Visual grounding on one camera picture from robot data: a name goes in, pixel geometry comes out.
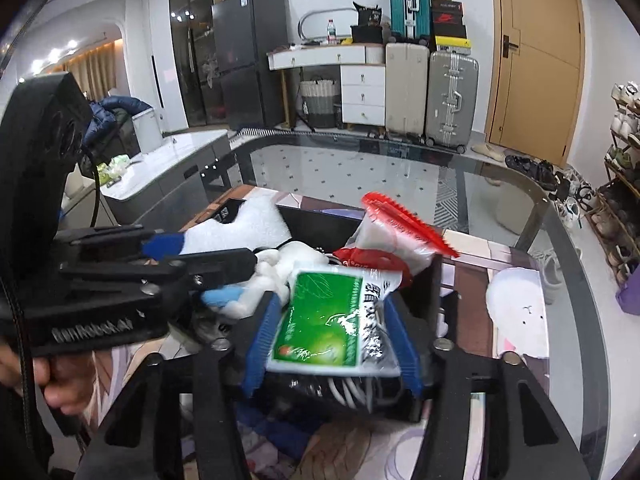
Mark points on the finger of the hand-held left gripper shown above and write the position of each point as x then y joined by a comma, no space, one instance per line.
162,246
220,267

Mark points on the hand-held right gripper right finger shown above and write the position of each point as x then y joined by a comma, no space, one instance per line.
402,350

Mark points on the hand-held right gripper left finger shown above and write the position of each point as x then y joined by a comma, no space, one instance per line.
260,345

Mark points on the white foam block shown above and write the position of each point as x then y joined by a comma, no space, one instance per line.
240,230

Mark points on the green white medicine packet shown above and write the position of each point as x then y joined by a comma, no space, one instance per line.
320,320

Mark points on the white plush toy blue patch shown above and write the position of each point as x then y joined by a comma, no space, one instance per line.
290,260

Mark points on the black cardboard box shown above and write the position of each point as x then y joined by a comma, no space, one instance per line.
320,225

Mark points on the red white plastic bag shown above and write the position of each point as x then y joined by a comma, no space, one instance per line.
380,240

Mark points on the light green soft item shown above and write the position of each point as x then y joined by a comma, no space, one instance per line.
114,170

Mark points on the person's left hand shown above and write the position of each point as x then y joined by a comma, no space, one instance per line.
62,380

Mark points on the grey white sideboard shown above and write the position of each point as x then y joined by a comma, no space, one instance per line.
165,175

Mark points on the blue down jacket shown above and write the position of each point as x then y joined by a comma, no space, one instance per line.
112,110

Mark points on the beige curtain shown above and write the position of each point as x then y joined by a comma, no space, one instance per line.
95,75

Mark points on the white countertop appliance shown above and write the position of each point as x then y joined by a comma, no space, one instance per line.
146,132

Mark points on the printed cartoon table mat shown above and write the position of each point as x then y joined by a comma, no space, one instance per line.
470,260

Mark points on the glass-door display cabinet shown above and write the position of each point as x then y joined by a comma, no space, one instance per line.
197,60

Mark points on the wicker basket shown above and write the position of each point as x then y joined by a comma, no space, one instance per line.
318,102

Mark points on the dark grey refrigerator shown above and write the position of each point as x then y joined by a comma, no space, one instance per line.
250,60

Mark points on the beige slipper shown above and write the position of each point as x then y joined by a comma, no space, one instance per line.
487,152

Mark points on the scattered white sneakers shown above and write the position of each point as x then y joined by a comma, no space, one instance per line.
572,200

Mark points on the white desk with drawers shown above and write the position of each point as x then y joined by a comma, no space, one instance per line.
362,90

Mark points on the purple bag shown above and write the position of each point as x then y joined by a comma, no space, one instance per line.
630,295

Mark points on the silver suitcase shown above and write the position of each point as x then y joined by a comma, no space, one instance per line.
452,100

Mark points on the beige suitcase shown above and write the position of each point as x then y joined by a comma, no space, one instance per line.
407,90

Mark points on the clear water bottle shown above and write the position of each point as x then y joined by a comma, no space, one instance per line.
332,32

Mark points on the black storage box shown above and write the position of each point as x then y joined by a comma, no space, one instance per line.
367,33

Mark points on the black paper bag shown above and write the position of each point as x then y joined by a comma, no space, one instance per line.
367,15

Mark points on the wooden shoe rack with shoes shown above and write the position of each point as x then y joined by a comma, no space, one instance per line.
625,125

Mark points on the wooden door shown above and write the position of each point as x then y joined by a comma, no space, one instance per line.
540,60

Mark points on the teal suitcase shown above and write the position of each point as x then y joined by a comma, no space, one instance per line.
410,5

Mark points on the black shoe box red logo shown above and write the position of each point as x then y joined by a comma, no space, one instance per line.
447,18

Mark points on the curved metal tube frame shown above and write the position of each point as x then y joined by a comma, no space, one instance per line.
325,11

